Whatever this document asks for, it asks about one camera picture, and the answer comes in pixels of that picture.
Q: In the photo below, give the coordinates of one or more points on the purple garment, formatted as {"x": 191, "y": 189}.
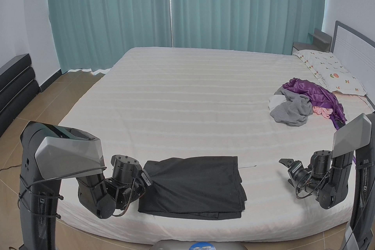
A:
{"x": 310, "y": 90}

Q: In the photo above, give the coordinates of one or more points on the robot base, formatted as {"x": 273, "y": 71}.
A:
{"x": 175, "y": 246}

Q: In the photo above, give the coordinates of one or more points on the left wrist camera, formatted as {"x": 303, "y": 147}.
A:
{"x": 146, "y": 178}

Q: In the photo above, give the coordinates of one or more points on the grey bedside table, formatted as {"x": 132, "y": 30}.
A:
{"x": 312, "y": 44}

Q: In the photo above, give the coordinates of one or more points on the white printed pillow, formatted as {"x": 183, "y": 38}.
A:
{"x": 331, "y": 70}

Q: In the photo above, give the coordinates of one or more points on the black T-shirt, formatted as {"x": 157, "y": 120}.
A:
{"x": 193, "y": 187}

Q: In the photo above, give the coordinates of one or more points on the black chest of drawers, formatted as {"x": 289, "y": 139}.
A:
{"x": 14, "y": 84}

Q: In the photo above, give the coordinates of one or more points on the pink garment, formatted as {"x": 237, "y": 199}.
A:
{"x": 320, "y": 111}

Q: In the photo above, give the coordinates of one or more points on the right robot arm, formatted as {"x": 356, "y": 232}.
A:
{"x": 351, "y": 137}

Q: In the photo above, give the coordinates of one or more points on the blue-green curtain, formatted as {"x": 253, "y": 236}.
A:
{"x": 108, "y": 8}
{"x": 249, "y": 2}

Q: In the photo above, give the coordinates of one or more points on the white garment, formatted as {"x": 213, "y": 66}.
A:
{"x": 274, "y": 102}

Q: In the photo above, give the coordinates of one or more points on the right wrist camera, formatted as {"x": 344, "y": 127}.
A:
{"x": 296, "y": 168}

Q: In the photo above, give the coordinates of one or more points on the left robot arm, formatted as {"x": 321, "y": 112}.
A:
{"x": 55, "y": 149}

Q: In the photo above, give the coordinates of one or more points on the bed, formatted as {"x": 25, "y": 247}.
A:
{"x": 190, "y": 96}

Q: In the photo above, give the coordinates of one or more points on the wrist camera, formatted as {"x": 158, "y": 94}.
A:
{"x": 296, "y": 168}
{"x": 146, "y": 178}

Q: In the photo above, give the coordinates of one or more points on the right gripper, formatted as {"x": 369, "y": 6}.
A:
{"x": 303, "y": 178}

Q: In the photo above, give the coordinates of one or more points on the grey garment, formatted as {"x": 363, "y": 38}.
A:
{"x": 293, "y": 111}

